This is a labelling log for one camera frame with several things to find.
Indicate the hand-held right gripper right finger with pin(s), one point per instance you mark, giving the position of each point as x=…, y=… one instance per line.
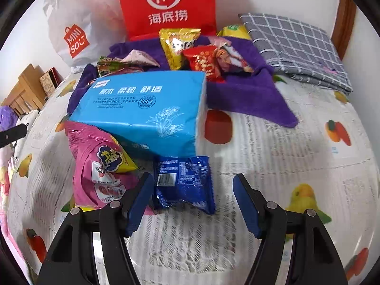
x=248, y=210

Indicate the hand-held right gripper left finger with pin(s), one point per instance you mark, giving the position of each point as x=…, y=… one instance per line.
x=138, y=207

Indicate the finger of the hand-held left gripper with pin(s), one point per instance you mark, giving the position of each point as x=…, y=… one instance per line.
x=13, y=135

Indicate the blue snack packet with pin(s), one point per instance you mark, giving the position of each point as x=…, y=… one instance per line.
x=185, y=184

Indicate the large pink snack bag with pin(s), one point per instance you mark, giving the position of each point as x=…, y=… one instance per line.
x=95, y=169

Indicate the blue tissue pack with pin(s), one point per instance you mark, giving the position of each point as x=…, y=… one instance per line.
x=139, y=107

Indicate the green snack packet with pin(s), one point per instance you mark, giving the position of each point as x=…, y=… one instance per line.
x=111, y=65

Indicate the pale pink snack packet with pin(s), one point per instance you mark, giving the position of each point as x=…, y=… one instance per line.
x=139, y=58

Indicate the red snack packet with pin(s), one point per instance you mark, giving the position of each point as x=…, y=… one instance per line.
x=204, y=62

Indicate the long pink strawberry snack packet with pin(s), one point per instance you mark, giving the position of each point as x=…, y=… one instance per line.
x=234, y=56

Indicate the yellow snack packet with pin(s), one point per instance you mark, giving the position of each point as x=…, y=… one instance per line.
x=178, y=47

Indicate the purple plush toy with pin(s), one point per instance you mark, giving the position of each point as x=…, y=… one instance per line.
x=7, y=118

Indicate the white flower-print pillow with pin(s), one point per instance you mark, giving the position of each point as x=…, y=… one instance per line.
x=28, y=120

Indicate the light brown wooden furniture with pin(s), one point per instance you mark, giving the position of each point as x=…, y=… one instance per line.
x=23, y=92

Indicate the purple towel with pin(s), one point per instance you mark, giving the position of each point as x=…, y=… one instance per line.
x=246, y=95

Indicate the white plastic shopping bag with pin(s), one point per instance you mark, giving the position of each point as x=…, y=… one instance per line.
x=77, y=29

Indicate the grey checked cloth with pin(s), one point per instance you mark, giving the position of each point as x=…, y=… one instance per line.
x=297, y=50

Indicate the yellow plastic bag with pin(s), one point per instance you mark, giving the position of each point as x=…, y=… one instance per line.
x=234, y=31

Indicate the red paper bag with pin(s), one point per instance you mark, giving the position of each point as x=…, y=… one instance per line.
x=166, y=6

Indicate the wooden door frame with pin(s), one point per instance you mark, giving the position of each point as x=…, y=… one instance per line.
x=344, y=23

